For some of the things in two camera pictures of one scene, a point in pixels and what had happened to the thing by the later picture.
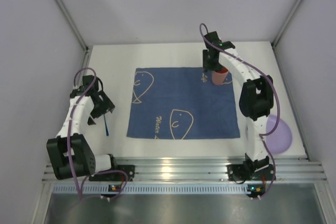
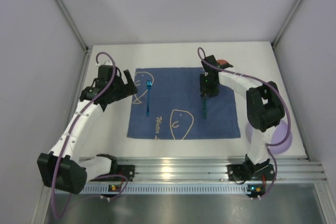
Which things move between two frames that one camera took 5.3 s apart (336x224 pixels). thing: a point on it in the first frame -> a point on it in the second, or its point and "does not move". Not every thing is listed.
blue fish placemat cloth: (182, 103) does not move
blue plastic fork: (106, 126) -> (149, 85)
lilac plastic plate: (280, 140) does not move
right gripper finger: (216, 65) -> (208, 97)
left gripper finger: (102, 103) -> (131, 87)
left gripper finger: (91, 121) -> (119, 97)
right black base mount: (259, 170) does not move
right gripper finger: (206, 61) -> (203, 98)
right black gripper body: (210, 64) -> (206, 92)
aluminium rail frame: (294, 169) does not move
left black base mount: (115, 176) does not move
